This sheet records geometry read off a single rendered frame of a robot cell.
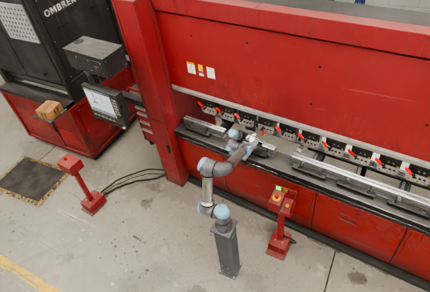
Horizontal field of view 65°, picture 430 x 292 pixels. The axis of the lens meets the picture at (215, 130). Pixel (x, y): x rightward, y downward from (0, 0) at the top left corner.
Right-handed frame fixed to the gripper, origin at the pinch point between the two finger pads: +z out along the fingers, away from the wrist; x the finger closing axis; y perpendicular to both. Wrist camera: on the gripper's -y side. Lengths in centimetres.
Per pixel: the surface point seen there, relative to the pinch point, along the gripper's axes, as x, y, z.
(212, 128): 43.3, 1.2, 10.9
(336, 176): -83, -2, 15
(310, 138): -58, 20, -13
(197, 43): 45, 61, -63
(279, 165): -33.9, -10.2, 13.9
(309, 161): -58, 2, 12
